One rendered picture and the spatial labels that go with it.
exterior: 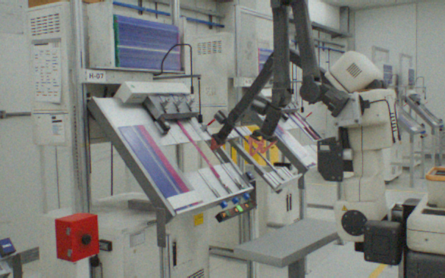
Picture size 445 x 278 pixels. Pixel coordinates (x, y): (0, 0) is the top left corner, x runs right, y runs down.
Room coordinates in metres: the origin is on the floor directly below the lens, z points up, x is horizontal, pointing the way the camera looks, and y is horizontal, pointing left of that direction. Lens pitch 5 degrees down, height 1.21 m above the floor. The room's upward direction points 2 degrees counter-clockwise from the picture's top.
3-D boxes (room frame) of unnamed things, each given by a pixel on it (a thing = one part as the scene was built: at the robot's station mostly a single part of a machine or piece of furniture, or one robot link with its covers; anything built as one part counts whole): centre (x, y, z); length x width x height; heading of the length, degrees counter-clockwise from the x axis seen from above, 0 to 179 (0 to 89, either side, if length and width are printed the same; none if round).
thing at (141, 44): (2.61, 0.43, 1.52); 0.51 x 0.13 x 0.27; 146
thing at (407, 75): (8.00, -3.01, 0.95); 1.36 x 0.82 x 1.90; 56
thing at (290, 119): (3.75, -0.40, 0.65); 1.01 x 0.73 x 1.29; 56
